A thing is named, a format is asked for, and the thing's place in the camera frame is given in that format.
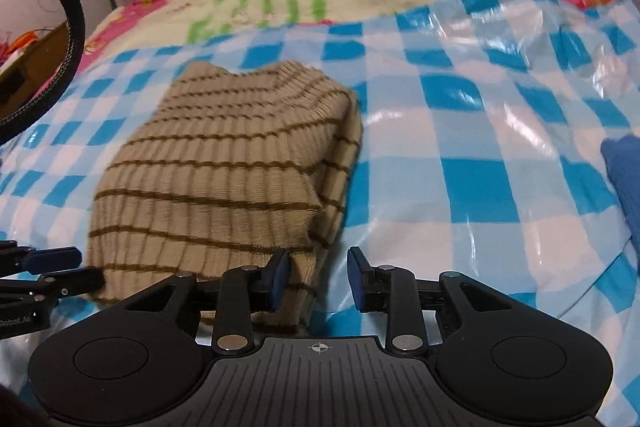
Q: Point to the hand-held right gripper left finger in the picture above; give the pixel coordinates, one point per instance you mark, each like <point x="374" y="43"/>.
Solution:
<point x="278" y="281"/>

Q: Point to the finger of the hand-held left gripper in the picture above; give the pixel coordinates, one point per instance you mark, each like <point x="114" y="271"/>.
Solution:
<point x="50" y="258"/>
<point x="75" y="282"/>

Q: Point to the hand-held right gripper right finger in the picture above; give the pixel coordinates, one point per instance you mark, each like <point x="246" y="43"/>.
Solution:
<point x="356" y="278"/>

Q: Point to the beige striped knit sweater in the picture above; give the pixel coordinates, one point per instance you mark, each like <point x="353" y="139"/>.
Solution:
<point x="215" y="167"/>

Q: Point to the blue checked plastic sheet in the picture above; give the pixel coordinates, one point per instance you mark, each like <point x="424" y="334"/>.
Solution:
<point x="475" y="157"/>

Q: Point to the wooden desk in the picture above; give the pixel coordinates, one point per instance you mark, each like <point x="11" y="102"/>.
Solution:
<point x="35" y="72"/>

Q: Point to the blue cloth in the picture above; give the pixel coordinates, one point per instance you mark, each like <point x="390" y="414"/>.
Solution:
<point x="625" y="187"/>

